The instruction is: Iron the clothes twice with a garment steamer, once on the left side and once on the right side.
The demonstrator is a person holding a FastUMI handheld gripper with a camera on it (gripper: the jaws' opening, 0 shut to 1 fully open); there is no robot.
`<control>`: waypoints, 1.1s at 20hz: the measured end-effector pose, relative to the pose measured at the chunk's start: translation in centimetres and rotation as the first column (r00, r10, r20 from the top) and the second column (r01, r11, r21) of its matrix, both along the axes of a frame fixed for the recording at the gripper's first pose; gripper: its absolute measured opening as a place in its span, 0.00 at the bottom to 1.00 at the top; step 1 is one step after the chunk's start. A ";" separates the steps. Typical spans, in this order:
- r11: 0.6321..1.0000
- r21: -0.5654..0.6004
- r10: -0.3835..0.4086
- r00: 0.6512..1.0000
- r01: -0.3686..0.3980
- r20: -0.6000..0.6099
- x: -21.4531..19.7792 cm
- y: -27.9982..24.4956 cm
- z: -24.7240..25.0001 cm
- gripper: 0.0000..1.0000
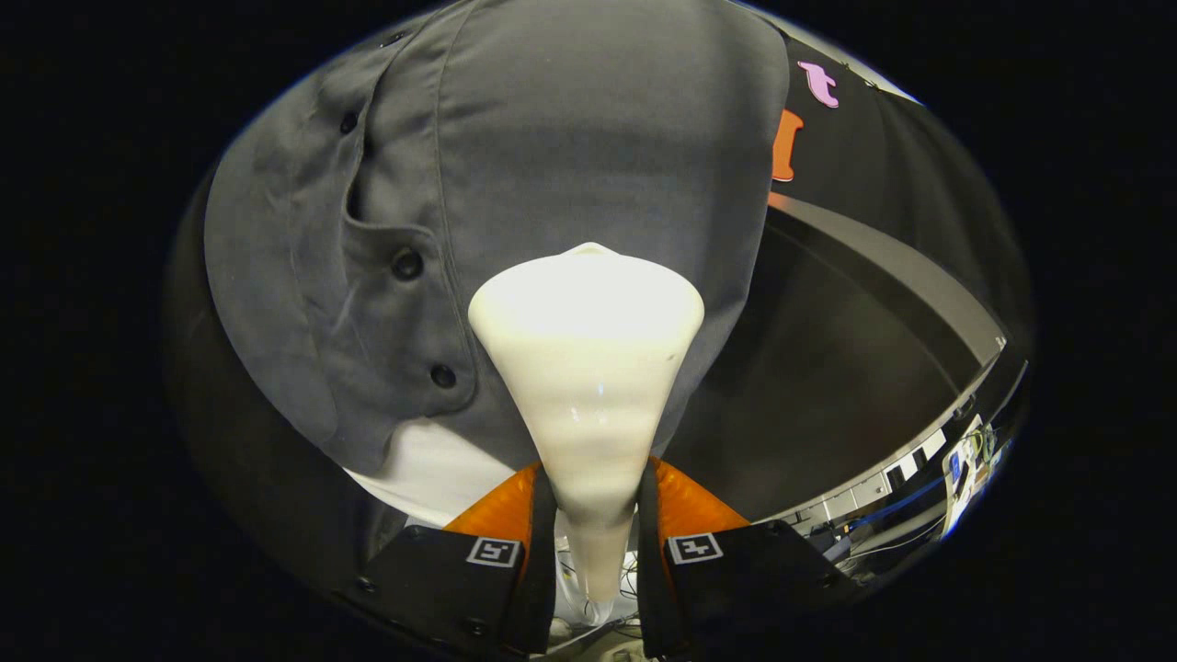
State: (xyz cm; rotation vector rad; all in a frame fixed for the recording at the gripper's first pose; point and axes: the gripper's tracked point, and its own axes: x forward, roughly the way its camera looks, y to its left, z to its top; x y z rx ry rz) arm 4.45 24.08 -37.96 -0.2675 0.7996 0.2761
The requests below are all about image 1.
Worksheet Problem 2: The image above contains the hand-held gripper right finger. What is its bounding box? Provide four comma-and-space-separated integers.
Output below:
636, 457, 851, 661

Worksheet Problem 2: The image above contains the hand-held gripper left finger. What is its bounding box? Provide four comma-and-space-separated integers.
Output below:
354, 460, 560, 658

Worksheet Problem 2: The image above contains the cream mannequin torso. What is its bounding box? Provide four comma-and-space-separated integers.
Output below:
345, 418, 543, 530

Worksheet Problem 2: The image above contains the grey cabinet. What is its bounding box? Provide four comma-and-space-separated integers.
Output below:
662, 191, 1009, 523

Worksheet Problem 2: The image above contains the white garment steamer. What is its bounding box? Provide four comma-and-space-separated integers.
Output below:
467, 242, 706, 608

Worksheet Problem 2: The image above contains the grey button shirt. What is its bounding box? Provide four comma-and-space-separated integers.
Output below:
202, 0, 792, 479

